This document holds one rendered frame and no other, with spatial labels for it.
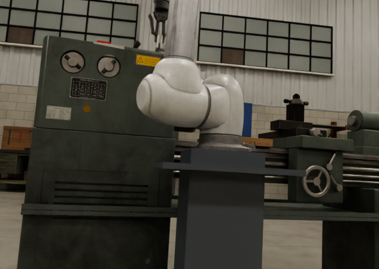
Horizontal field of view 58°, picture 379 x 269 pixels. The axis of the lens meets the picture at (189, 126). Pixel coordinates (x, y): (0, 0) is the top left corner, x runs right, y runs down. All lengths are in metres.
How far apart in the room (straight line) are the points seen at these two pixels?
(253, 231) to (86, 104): 0.85
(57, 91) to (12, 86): 7.54
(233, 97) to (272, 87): 8.01
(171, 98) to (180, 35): 0.22
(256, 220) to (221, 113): 0.36
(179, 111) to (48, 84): 0.66
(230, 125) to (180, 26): 0.37
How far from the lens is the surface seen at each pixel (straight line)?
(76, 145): 1.51
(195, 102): 1.10
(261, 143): 1.78
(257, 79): 9.10
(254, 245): 1.17
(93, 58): 1.57
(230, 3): 9.59
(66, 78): 1.55
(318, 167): 1.80
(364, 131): 2.29
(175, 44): 1.14
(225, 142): 1.17
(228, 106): 1.17
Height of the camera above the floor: 0.74
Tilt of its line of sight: 7 degrees up
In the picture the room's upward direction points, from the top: 3 degrees clockwise
